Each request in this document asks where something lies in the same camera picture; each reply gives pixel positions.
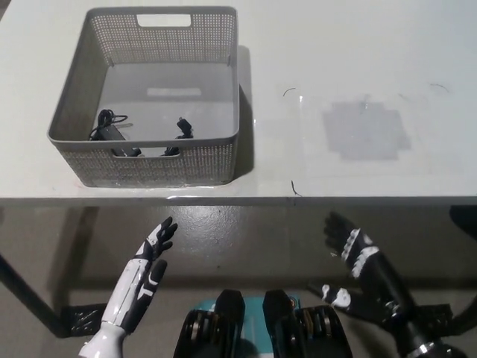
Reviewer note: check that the black metal table leg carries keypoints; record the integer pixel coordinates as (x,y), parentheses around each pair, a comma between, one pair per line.
(33,294)

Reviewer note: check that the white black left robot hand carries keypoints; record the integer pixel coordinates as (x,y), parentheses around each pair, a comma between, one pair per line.
(145,272)

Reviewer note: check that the grey perforated plastic basket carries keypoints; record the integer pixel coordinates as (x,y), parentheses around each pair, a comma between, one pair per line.
(164,74)

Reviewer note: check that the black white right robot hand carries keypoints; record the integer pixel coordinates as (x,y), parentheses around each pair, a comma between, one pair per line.
(376,283)

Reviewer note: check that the black rounded object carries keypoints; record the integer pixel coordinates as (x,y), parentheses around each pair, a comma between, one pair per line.
(466,218)

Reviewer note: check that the black floor tape patch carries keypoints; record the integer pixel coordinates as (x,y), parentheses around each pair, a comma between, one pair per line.
(83,317)
(434,313)

